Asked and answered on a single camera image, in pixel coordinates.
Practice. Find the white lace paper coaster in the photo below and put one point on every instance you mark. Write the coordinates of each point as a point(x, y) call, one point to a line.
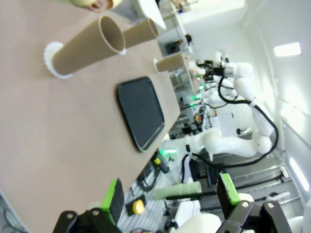
point(49, 54)

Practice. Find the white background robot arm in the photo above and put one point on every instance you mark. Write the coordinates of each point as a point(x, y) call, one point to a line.
point(213, 97)

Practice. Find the black rod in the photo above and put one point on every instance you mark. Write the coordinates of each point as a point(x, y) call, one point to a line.
point(206, 194)

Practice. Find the tall brown paper cup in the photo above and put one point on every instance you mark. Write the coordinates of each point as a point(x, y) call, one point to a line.
point(85, 52)
point(138, 32)
point(170, 63)

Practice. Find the pale green foam tube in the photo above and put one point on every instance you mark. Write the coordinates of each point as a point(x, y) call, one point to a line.
point(177, 190)

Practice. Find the person's right hand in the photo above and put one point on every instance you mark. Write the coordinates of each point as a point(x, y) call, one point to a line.
point(97, 5)

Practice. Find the ceiling light panel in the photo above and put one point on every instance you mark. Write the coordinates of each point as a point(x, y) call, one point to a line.
point(288, 49)
point(298, 173)

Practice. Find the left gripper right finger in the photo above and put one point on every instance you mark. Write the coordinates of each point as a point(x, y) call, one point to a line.
point(226, 191)

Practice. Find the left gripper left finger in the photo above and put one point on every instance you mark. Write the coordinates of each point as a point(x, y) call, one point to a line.
point(114, 201)

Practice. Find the white cabinet box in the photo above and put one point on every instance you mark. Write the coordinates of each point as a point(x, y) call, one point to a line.
point(222, 123)

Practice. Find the black plastic tray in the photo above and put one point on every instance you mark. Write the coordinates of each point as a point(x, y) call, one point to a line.
point(141, 114)

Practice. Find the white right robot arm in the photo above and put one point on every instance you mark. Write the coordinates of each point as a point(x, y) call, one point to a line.
point(233, 145)

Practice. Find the white rectangular table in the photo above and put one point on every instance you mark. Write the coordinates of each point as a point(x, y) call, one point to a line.
point(153, 12)

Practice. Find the person's right forearm yellow sleeve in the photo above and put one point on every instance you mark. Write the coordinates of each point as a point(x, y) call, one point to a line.
point(82, 2)

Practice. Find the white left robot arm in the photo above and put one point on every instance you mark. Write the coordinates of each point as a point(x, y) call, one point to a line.
point(201, 223)

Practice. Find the person's left forearm yellow sleeve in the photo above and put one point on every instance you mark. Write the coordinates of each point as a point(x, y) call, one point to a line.
point(115, 3)

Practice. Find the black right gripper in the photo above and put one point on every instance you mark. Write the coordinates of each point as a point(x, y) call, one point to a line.
point(217, 71)

